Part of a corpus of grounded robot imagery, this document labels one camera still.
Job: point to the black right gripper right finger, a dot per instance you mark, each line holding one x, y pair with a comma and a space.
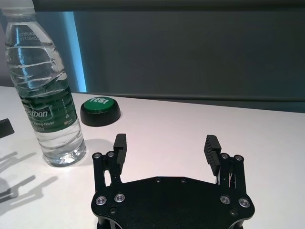
210, 152

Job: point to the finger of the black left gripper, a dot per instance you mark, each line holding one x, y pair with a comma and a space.
5, 128

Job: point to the clear plastic water bottle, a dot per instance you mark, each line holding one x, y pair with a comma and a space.
45, 95

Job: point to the blue-lit window strip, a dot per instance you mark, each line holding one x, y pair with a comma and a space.
76, 52

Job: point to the grey lower window bar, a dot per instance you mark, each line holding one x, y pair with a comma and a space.
214, 100

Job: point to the grey metal handrail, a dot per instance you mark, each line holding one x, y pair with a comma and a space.
166, 4

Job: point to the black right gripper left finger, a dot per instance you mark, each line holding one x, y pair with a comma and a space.
120, 152

